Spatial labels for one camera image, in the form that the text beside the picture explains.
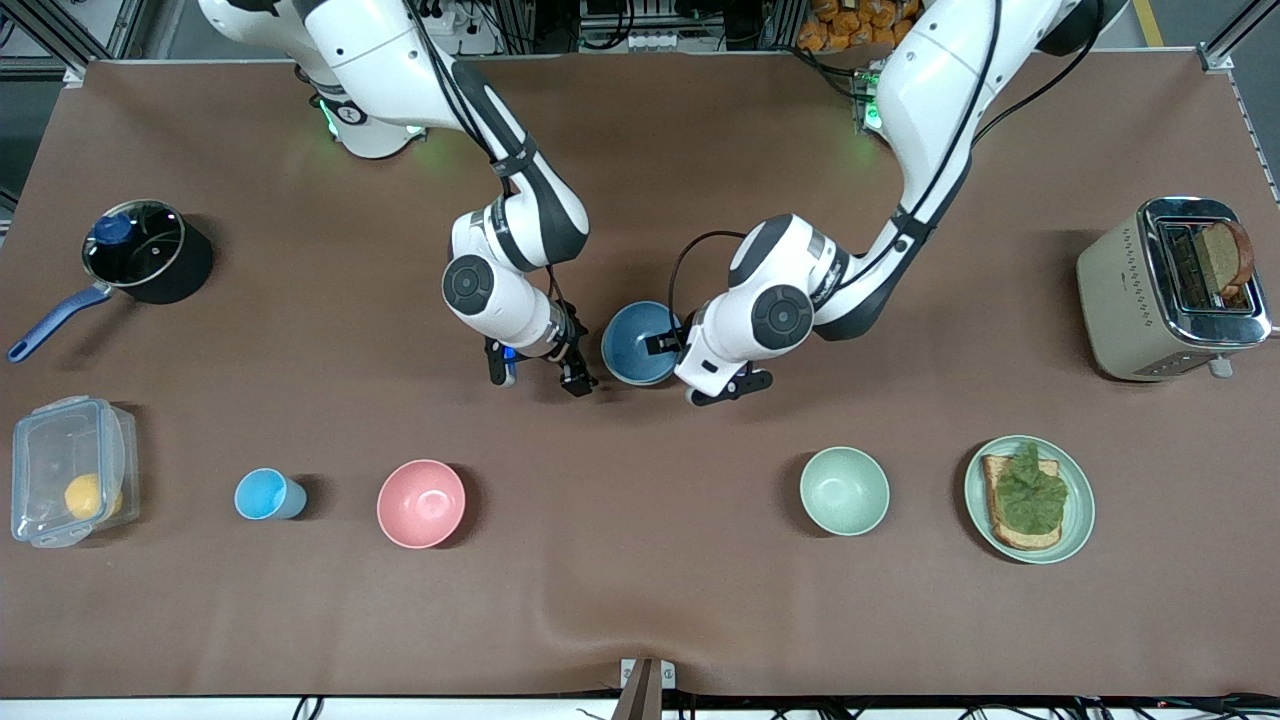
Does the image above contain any pale green bowl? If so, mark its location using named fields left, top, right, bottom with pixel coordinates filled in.
left=799, top=446, right=891, bottom=537

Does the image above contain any clear plastic food container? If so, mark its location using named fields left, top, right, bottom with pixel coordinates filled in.
left=11, top=396, right=141, bottom=549

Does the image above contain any toast slice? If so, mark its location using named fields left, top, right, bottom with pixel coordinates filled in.
left=981, top=454, right=1063, bottom=552

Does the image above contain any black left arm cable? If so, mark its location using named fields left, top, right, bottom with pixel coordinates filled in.
left=667, top=0, right=1106, bottom=343

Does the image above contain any aluminium frame profile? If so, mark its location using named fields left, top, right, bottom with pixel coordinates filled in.
left=0, top=0, right=136, bottom=83
left=1198, top=0, right=1280, bottom=74

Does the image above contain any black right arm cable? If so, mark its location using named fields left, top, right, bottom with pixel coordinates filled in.
left=405, top=0, right=566, bottom=336

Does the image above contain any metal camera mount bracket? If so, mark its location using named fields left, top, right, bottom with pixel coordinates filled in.
left=612, top=657, right=677, bottom=720

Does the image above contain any orange snack bag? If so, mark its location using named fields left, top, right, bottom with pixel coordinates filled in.
left=796, top=0, right=919, bottom=54

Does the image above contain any glass pot lid blue knob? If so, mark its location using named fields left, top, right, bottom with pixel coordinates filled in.
left=83, top=200, right=187, bottom=287

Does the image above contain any black pot blue handle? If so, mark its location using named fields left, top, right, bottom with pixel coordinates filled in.
left=8, top=200, right=215, bottom=364

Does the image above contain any brown table cloth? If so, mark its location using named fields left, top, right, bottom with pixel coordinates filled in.
left=0, top=50, right=1280, bottom=699

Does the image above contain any light blue cup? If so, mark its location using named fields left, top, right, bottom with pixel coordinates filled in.
left=234, top=468, right=308, bottom=522

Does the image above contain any beige steel toaster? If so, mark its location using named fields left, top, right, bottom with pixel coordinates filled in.
left=1077, top=196, right=1273, bottom=383

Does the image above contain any brown bread slice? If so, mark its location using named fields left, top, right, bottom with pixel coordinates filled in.
left=1194, top=219, right=1257, bottom=303

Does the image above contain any white power strip with plugs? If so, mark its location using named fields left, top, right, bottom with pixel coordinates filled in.
left=420, top=0, right=503, bottom=57

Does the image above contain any green lettuce leaf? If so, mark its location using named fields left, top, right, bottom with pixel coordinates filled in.
left=993, top=441, right=1070, bottom=535

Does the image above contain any blue bowl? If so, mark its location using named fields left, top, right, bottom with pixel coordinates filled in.
left=600, top=300, right=687, bottom=389

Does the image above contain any pink bowl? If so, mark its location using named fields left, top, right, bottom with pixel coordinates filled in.
left=376, top=459, right=468, bottom=550

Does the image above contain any pale green plate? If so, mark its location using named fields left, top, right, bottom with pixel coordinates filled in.
left=964, top=435, right=1097, bottom=566

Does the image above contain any yellow lemon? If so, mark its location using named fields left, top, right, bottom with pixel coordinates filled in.
left=64, top=473, right=124, bottom=521

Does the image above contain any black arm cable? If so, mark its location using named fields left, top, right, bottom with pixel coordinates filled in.
left=405, top=0, right=566, bottom=336
left=667, top=0, right=1106, bottom=343

